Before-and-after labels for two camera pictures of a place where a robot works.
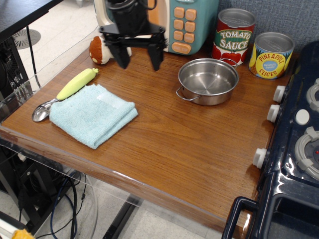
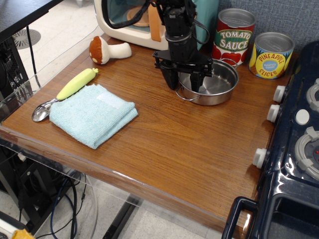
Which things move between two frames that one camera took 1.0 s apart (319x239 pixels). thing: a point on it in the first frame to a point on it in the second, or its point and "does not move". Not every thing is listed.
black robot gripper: (132, 26) to (184, 55)
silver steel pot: (208, 81) does not move
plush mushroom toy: (99, 52) does not move
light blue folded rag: (88, 114) does not move
